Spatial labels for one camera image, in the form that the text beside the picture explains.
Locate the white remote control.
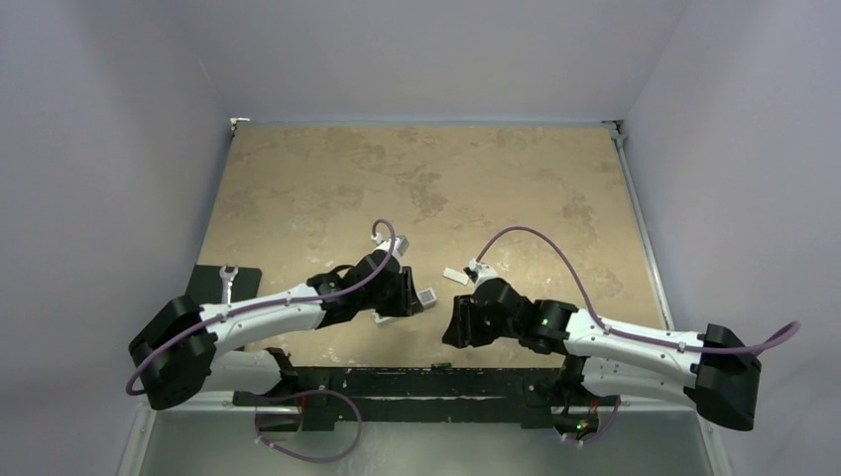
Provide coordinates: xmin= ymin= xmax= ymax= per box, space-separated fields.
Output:
xmin=372 ymin=288 xmax=437 ymax=325

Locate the white battery cover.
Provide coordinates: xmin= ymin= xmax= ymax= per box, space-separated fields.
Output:
xmin=442 ymin=268 xmax=470 ymax=286

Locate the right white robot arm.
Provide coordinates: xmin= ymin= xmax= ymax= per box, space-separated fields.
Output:
xmin=441 ymin=279 xmax=762 ymax=431

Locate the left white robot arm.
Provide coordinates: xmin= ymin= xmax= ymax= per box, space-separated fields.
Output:
xmin=127 ymin=249 xmax=432 ymax=410

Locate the silver wrench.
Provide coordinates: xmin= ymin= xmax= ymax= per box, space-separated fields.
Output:
xmin=218 ymin=265 xmax=239 ymax=304

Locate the black foam tool tray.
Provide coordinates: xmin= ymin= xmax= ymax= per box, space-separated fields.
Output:
xmin=184 ymin=265 xmax=263 ymax=304

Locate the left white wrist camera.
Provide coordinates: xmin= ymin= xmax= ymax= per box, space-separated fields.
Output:
xmin=372 ymin=234 xmax=410 ymax=260

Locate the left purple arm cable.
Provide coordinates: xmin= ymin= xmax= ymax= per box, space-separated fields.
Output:
xmin=124 ymin=219 xmax=398 ymax=397

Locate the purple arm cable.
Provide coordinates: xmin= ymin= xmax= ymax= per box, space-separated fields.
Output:
xmin=472 ymin=225 xmax=803 ymax=357
xmin=124 ymin=219 xmax=398 ymax=397

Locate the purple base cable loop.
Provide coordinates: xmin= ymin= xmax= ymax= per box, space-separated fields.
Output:
xmin=253 ymin=389 xmax=364 ymax=465

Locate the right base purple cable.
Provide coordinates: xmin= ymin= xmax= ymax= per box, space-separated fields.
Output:
xmin=559 ymin=398 xmax=623 ymax=449

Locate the aluminium frame rail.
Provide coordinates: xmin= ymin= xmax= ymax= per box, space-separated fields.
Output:
xmin=602 ymin=120 xmax=674 ymax=330

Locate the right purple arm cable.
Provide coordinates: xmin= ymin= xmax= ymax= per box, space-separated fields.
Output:
xmin=472 ymin=225 xmax=803 ymax=357

